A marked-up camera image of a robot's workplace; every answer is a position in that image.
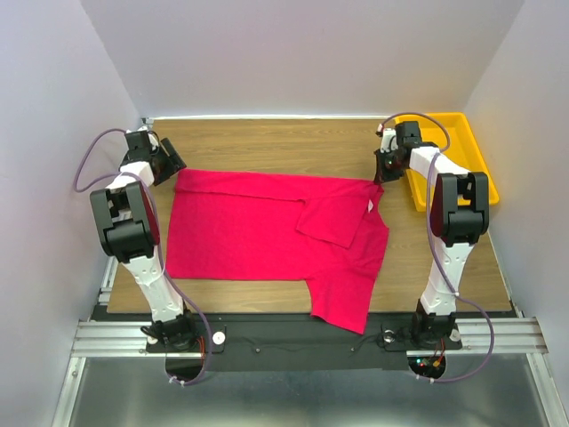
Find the aluminium frame rail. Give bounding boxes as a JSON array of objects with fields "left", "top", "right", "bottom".
[{"left": 71, "top": 318, "right": 548, "bottom": 358}]

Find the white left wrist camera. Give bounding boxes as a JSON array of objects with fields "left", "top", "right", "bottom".
[{"left": 138, "top": 125, "right": 160, "bottom": 147}]

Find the yellow plastic tray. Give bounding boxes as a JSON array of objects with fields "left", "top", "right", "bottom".
[{"left": 394, "top": 112, "right": 500, "bottom": 213}]

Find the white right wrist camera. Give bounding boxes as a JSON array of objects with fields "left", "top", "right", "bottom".
[{"left": 376, "top": 127, "right": 397, "bottom": 153}]

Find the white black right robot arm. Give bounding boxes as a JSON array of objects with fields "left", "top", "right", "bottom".
[{"left": 374, "top": 121, "right": 489, "bottom": 347}]

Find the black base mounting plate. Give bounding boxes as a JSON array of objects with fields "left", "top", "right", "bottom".
[{"left": 146, "top": 311, "right": 463, "bottom": 373}]

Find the pink red t shirt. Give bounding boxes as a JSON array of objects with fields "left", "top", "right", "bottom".
[{"left": 166, "top": 169, "right": 389, "bottom": 334}]

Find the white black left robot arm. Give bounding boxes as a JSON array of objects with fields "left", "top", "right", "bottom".
[{"left": 90, "top": 126, "right": 198, "bottom": 351}]

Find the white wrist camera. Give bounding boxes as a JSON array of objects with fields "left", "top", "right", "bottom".
[
  {"left": 376, "top": 127, "right": 397, "bottom": 153},
  {"left": 138, "top": 125, "right": 160, "bottom": 147}
]

